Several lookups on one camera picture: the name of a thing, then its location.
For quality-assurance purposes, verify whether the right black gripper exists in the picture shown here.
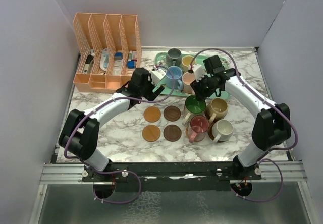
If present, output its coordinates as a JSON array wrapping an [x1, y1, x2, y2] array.
[[190, 74, 218, 101]]

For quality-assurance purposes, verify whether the green floral tray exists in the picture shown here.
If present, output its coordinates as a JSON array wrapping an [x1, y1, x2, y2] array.
[[155, 52, 230, 100]]

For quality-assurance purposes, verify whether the tan beige mug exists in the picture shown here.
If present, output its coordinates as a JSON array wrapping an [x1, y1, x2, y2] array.
[[206, 98, 229, 123]]

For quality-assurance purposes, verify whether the light pink mug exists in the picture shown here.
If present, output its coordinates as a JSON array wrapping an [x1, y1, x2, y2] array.
[[182, 72, 195, 94]]

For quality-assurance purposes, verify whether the light wood coaster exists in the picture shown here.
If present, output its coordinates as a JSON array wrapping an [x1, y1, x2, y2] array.
[[143, 106, 161, 123], [142, 125, 160, 142]]

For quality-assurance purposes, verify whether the green mug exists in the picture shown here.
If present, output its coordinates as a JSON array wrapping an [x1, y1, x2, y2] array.
[[182, 95, 206, 126]]

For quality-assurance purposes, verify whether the blue mug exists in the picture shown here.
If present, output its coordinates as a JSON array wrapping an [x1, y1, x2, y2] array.
[[165, 66, 184, 91]]

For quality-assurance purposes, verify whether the dark walnut coaster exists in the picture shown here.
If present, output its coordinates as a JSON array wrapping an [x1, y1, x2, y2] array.
[[164, 105, 181, 122], [163, 125, 182, 142]]

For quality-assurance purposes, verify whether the red floral mug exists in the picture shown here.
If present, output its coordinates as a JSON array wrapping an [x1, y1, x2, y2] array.
[[188, 116, 209, 143]]

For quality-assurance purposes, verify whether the white speckled mug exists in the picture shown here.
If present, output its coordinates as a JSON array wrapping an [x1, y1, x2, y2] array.
[[211, 119, 234, 143]]

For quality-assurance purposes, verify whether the peach plastic file organizer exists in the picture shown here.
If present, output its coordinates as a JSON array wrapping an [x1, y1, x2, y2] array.
[[73, 13, 142, 93]]

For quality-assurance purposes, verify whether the woven rattan coaster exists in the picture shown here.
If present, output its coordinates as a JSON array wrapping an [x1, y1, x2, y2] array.
[[186, 125, 190, 139]]

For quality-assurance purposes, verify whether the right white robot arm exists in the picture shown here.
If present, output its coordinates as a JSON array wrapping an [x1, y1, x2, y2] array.
[[188, 55, 291, 179]]

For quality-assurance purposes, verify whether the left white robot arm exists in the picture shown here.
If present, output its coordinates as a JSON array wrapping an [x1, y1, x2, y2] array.
[[58, 66, 166, 181]]

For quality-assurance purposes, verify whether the blue tape dispenser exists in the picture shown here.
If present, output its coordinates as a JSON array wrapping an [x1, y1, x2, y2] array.
[[127, 60, 137, 69]]

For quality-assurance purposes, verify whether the yellow mug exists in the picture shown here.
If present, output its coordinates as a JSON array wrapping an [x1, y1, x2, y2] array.
[[180, 55, 196, 73]]

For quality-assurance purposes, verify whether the blue eraser box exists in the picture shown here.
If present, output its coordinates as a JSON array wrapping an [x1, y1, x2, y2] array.
[[114, 52, 123, 61]]

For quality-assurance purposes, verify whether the dark grey mug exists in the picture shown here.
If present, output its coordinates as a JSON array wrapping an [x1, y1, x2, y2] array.
[[166, 48, 182, 67]]

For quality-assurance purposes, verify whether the white blue pack in organizer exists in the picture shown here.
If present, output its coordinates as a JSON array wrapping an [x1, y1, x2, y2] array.
[[99, 48, 109, 71]]

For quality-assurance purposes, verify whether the black white tool in organizer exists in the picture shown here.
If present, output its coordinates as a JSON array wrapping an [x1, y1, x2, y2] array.
[[83, 49, 95, 74]]

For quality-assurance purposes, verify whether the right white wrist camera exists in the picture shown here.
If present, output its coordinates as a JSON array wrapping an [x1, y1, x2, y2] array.
[[188, 64, 207, 82]]

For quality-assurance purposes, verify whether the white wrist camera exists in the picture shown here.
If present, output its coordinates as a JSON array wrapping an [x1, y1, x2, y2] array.
[[188, 64, 207, 82], [151, 69, 166, 86]]

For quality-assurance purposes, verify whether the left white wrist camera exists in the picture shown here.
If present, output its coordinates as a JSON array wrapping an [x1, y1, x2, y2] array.
[[151, 69, 166, 86]]

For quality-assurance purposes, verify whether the black mounting rail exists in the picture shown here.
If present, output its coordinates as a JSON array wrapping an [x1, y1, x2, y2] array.
[[82, 161, 261, 192]]

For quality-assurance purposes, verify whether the aluminium frame rail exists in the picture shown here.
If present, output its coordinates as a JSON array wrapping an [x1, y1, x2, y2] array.
[[39, 161, 308, 185]]

